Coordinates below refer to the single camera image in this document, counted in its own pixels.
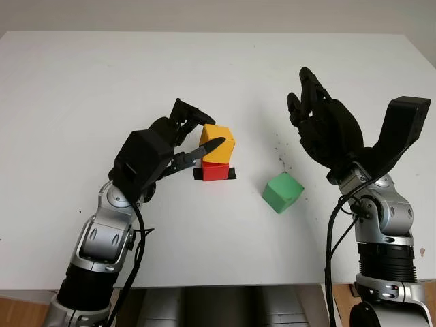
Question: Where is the green wooden block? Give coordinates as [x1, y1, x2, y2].
[261, 172, 305, 215]

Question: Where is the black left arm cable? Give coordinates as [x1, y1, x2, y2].
[105, 200, 156, 327]

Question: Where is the black tape strip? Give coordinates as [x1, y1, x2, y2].
[193, 167, 237, 181]

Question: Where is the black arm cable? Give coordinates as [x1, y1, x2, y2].
[323, 183, 372, 327]
[105, 200, 156, 327]

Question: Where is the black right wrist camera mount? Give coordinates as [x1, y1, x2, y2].
[360, 96, 432, 181]

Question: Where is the red wooden block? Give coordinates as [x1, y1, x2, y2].
[200, 160, 229, 182]

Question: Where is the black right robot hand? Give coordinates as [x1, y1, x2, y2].
[286, 67, 365, 171]

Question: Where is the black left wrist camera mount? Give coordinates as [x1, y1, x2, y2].
[108, 129, 174, 205]

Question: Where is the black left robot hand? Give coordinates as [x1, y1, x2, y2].
[138, 97, 226, 204]

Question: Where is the white table leg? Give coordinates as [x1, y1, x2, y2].
[320, 284, 337, 327]

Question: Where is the grey robot body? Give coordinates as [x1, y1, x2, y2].
[117, 285, 328, 327]

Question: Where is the yellow wooden block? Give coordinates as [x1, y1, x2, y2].
[199, 124, 236, 165]

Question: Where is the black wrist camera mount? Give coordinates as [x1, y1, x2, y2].
[108, 129, 174, 205]
[360, 96, 432, 181]

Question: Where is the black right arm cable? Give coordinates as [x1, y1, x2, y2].
[323, 183, 372, 327]

